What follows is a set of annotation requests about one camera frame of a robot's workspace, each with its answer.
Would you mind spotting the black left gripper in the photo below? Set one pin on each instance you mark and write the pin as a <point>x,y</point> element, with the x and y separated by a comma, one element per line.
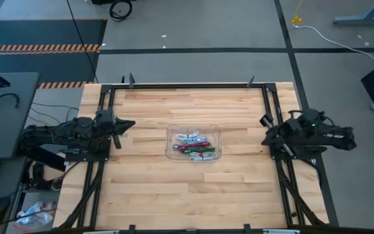
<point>106,123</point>

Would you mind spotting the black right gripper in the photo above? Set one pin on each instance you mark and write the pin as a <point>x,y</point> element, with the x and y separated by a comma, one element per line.
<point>289,133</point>

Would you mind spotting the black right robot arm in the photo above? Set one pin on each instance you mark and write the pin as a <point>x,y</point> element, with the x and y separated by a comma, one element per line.
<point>333,139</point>

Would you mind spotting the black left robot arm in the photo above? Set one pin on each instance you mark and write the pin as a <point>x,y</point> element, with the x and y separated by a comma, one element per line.
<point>60,133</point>

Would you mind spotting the black clamp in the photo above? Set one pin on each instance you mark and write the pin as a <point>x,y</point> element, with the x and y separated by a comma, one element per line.
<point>250,82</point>
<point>132,229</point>
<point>131,81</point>
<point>247,228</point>

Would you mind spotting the clear plastic bin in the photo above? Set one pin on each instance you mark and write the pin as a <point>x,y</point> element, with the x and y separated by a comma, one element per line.
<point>170,154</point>

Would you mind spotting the grey desk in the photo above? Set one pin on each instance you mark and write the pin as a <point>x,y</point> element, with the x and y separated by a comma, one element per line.
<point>8,113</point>

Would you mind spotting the yellow plug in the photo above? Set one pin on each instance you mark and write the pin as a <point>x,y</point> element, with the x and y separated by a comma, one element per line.
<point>296,21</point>

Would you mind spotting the black hazard-striped floor mat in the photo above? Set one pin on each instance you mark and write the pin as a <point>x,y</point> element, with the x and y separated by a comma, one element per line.
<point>44,32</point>

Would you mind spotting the clear plastic bag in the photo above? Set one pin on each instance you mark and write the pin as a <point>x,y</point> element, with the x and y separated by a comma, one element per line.
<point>34,216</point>

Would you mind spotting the grey desk leg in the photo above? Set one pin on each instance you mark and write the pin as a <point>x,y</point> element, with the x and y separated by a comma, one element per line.
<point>362,20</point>

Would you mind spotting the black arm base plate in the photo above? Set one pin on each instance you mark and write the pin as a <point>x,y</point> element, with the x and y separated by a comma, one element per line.
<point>89,157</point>
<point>304,156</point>

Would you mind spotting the black table frame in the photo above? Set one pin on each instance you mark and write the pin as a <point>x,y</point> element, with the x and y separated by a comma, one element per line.
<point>190,85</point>

